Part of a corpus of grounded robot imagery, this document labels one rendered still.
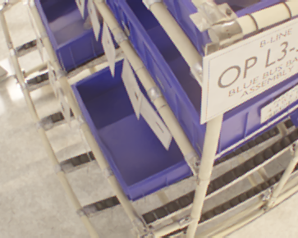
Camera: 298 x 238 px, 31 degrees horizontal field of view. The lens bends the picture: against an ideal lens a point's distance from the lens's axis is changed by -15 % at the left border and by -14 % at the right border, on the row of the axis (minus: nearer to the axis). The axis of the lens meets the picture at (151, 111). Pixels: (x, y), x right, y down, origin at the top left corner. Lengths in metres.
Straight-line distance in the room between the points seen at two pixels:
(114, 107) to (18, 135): 0.94
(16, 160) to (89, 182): 0.38
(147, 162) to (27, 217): 0.94
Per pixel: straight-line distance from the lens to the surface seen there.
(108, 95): 1.82
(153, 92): 1.45
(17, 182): 2.56
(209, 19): 0.85
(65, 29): 1.99
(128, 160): 1.73
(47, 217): 2.48
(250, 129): 1.38
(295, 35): 0.96
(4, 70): 2.81
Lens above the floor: 2.33
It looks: 63 degrees down
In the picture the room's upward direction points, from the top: 2 degrees counter-clockwise
